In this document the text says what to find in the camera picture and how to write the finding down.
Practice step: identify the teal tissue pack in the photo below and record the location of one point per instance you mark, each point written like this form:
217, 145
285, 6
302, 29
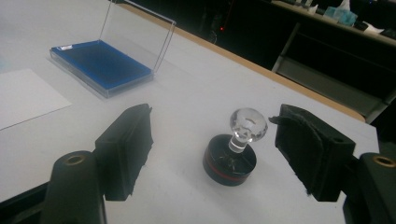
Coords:
342, 15

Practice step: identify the grey metal desk frame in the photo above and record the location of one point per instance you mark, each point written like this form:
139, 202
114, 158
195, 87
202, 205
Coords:
327, 84

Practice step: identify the blue ink pad clear case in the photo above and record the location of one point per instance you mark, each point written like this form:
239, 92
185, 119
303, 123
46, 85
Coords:
102, 63

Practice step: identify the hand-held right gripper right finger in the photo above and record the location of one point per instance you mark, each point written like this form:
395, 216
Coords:
320, 155

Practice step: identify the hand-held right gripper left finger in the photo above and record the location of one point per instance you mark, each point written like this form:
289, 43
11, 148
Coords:
123, 149

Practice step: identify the white paper sheet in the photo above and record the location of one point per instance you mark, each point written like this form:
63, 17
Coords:
28, 96

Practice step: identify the black stamp with clear knob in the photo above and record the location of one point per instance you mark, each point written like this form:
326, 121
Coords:
230, 166

